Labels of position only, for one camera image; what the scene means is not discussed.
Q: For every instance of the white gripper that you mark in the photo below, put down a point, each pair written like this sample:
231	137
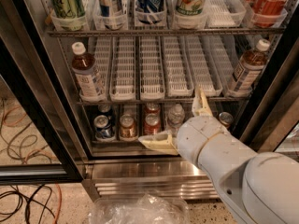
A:
199	136

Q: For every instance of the blue pepsi can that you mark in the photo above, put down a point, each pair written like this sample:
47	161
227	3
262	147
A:
150	11

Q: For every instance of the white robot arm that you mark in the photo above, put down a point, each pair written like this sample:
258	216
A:
257	188

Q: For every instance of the red can bottom shelf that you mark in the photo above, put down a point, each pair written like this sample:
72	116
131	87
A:
152	124

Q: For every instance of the orange can bottom shelf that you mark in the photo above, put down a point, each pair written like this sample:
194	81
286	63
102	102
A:
226	119

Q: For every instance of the brown can bottom shelf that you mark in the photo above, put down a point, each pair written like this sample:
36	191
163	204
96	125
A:
127	127

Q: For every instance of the steel fridge base grille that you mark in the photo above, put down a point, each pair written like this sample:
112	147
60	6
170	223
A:
168	177

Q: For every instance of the blue can bottom shelf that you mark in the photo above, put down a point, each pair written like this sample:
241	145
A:
103	127

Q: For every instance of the silver blue slim can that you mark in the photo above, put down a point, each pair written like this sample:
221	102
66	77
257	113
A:
112	13

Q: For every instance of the glass fridge door left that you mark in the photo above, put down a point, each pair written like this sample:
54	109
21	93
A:
34	69

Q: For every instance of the red coca-cola can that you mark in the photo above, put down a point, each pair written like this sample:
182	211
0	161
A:
265	13

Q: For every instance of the green can top shelf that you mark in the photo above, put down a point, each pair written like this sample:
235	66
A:
69	13

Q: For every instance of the clear plastic bin with bag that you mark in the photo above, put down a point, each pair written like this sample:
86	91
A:
147	209

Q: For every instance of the right tea bottle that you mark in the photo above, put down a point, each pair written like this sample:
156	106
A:
250	65

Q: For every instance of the tea bottle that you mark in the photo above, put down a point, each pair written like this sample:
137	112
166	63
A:
87	73
250	65

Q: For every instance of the left tea bottle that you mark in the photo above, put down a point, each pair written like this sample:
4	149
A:
87	73

